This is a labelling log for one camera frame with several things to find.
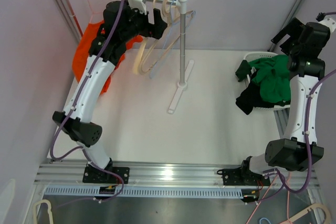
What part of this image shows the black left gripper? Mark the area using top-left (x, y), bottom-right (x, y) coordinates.
top-left (120, 0), bottom-right (167, 43)

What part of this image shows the beige wooden hanger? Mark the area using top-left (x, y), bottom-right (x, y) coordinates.
top-left (138, 0), bottom-right (182, 74)
top-left (131, 0), bottom-right (165, 76)

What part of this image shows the light blue wire hanger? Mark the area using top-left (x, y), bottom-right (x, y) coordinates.
top-left (149, 0), bottom-right (182, 79)

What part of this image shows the bright green t shirt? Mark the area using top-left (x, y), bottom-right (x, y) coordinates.
top-left (249, 55), bottom-right (291, 103)

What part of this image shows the green and white t shirt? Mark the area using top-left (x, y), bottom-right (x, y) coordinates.
top-left (235, 60), bottom-right (257, 82)

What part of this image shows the black t shirt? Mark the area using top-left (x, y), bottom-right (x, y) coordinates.
top-left (236, 82), bottom-right (274, 115)

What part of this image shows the orange tank top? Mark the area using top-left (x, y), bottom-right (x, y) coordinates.
top-left (72, 21), bottom-right (143, 95)

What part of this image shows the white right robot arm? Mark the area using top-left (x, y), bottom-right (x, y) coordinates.
top-left (239, 13), bottom-right (335, 185)

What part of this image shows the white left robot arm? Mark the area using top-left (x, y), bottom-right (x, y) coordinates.
top-left (52, 1), bottom-right (167, 183)

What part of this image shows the pink hanger on floor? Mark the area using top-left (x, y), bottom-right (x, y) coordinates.
top-left (245, 172), bottom-right (293, 224)

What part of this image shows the beige hanger on floor right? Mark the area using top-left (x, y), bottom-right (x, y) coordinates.
top-left (281, 203), bottom-right (332, 224)

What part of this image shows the beige hanger on floor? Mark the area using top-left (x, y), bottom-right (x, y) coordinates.
top-left (31, 199), bottom-right (55, 224)
top-left (281, 203), bottom-right (332, 224)

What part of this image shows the beige hanger on floor left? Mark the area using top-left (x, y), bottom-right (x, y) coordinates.
top-left (31, 199), bottom-right (55, 224)

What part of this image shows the white perforated plastic basket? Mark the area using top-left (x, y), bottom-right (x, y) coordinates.
top-left (243, 51), bottom-right (290, 111)

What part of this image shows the white metal clothes rack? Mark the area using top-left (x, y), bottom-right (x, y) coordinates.
top-left (64, 0), bottom-right (195, 114)

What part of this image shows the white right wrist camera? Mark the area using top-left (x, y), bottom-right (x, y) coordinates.
top-left (316, 13), bottom-right (335, 33)

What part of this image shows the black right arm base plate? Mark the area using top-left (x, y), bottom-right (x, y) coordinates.
top-left (216, 167), bottom-right (270, 186)

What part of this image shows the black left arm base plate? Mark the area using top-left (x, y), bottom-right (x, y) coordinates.
top-left (82, 165), bottom-right (130, 184)

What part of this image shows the white slotted cable duct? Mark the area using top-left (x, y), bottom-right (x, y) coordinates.
top-left (44, 185), bottom-right (257, 199)

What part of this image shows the aluminium mounting rail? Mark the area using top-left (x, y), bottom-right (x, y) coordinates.
top-left (33, 158), bottom-right (320, 189)

